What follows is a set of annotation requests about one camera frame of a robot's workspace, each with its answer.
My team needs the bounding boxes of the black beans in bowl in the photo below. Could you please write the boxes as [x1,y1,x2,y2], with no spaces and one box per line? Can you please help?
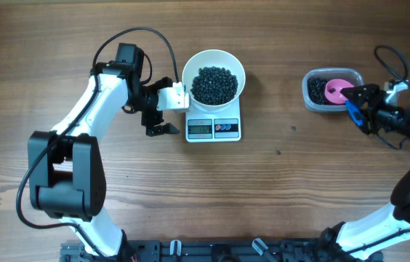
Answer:
[190,66,238,106]

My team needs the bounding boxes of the pink measuring scoop blue handle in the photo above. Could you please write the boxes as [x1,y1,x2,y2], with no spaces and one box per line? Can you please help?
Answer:
[324,79,363,127]

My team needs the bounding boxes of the white digital kitchen scale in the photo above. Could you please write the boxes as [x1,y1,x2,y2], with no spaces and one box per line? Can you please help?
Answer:
[185,98,241,143]

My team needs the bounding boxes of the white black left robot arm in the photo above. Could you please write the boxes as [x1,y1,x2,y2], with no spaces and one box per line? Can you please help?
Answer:
[24,43,190,261]

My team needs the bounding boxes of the white bowl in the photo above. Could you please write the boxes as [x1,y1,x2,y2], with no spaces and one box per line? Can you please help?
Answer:
[182,49,246,111]

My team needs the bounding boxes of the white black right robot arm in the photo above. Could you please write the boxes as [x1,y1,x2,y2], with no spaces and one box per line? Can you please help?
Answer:
[313,84,410,261]

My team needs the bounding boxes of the clear plastic container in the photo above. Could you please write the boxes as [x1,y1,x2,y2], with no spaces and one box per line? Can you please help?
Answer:
[302,68,364,113]

